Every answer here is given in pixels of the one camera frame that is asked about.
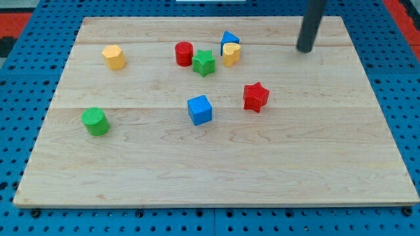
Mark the blue triangle block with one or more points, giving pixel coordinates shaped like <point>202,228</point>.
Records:
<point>228,37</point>

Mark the light wooden board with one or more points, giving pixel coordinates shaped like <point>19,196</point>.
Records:
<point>320,141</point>

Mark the blue cube block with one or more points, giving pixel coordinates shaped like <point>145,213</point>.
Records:
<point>200,110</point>

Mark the red star block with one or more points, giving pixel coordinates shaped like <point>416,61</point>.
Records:
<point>255,97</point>

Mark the green star block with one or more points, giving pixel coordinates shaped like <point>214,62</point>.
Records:
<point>204,62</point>

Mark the yellow heart block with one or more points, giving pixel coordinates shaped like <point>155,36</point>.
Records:
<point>231,54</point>

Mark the red cylinder block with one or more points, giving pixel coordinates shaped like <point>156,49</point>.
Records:
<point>184,52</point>

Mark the green cylinder block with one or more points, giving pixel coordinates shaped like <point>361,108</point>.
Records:
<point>95,121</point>

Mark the yellow hexagon block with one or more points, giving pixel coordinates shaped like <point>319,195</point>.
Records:
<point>114,57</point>

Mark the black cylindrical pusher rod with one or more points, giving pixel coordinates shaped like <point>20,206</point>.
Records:
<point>310,25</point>

